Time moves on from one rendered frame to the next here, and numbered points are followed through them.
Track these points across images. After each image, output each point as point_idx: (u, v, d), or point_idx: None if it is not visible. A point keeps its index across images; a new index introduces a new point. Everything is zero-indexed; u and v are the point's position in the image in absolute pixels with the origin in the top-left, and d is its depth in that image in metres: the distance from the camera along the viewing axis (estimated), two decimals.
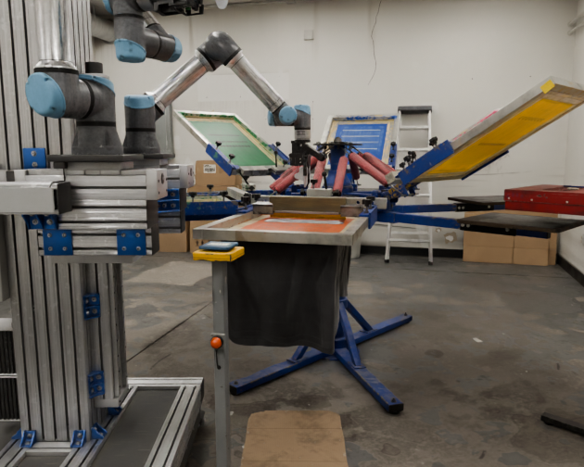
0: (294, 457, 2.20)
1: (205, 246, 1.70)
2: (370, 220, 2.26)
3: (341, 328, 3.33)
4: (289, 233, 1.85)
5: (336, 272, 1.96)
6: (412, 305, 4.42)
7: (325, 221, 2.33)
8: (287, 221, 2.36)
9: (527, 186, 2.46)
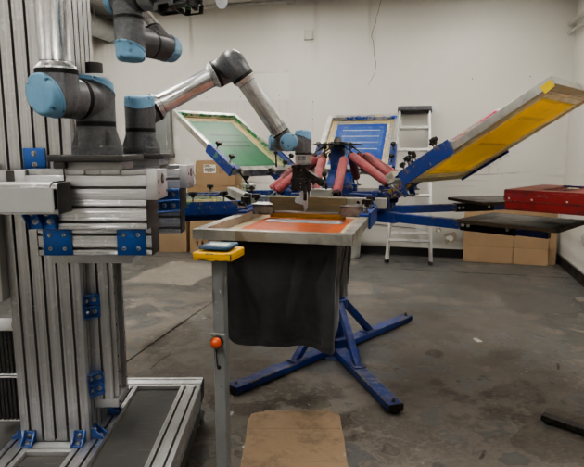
0: (294, 457, 2.20)
1: (205, 246, 1.70)
2: (370, 220, 2.26)
3: (341, 328, 3.33)
4: (289, 233, 1.85)
5: (336, 272, 1.96)
6: (412, 305, 4.42)
7: (325, 221, 2.33)
8: (287, 221, 2.36)
9: (527, 186, 2.46)
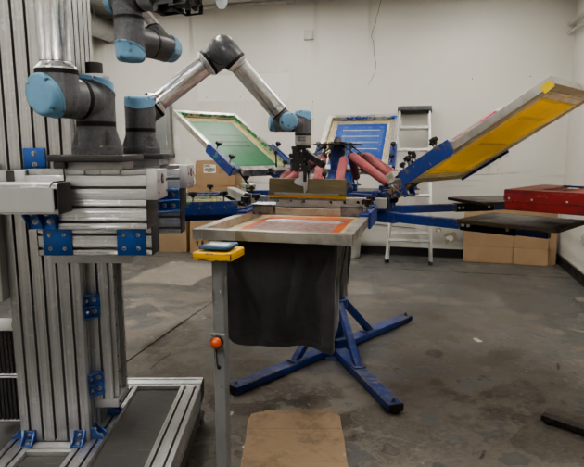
0: (294, 457, 2.20)
1: (205, 246, 1.70)
2: (370, 220, 2.26)
3: (341, 328, 3.33)
4: (289, 233, 1.85)
5: (336, 272, 1.96)
6: (412, 305, 4.42)
7: (325, 221, 2.33)
8: (287, 221, 2.36)
9: (527, 186, 2.46)
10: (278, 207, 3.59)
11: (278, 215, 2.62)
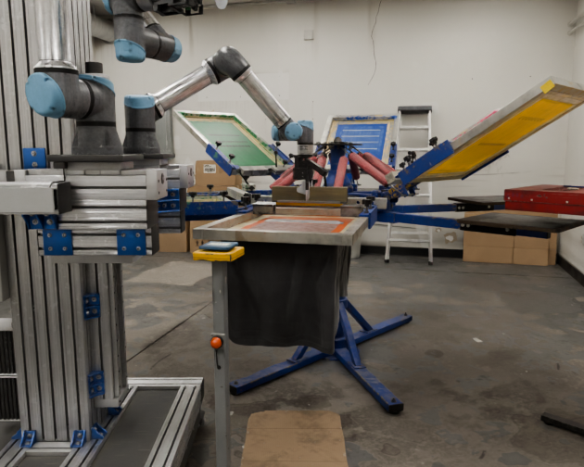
0: (294, 457, 2.20)
1: (205, 246, 1.70)
2: (370, 220, 2.26)
3: (341, 328, 3.33)
4: (289, 233, 1.85)
5: (336, 272, 1.96)
6: (412, 305, 4.42)
7: (325, 221, 2.33)
8: (287, 221, 2.36)
9: (527, 186, 2.46)
10: None
11: (278, 215, 2.62)
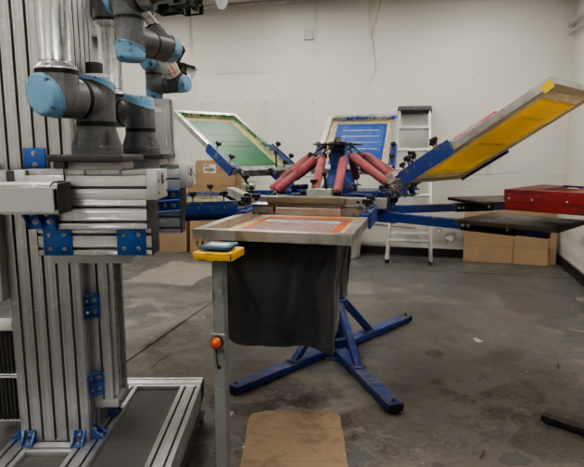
0: (294, 457, 2.20)
1: (205, 246, 1.70)
2: (370, 220, 2.26)
3: (341, 328, 3.33)
4: (289, 233, 1.85)
5: (336, 272, 1.96)
6: (412, 305, 4.42)
7: (325, 221, 2.33)
8: (287, 221, 2.36)
9: (527, 186, 2.46)
10: (278, 207, 3.59)
11: (278, 215, 2.62)
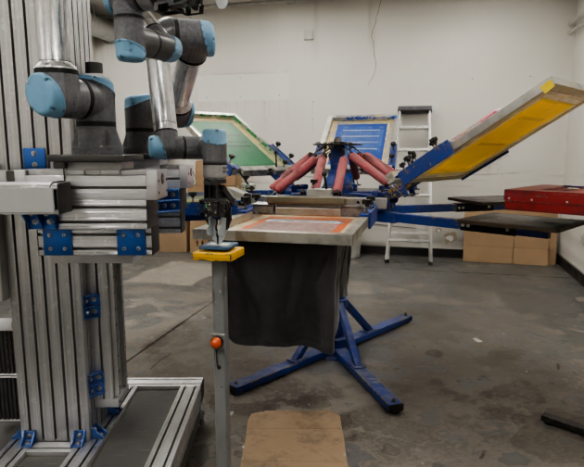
0: (294, 457, 2.20)
1: (205, 246, 1.70)
2: (370, 220, 2.26)
3: (341, 328, 3.33)
4: (289, 233, 1.85)
5: (336, 272, 1.96)
6: (412, 305, 4.42)
7: (325, 221, 2.33)
8: (287, 221, 2.36)
9: (527, 186, 2.46)
10: (278, 207, 3.59)
11: (278, 215, 2.62)
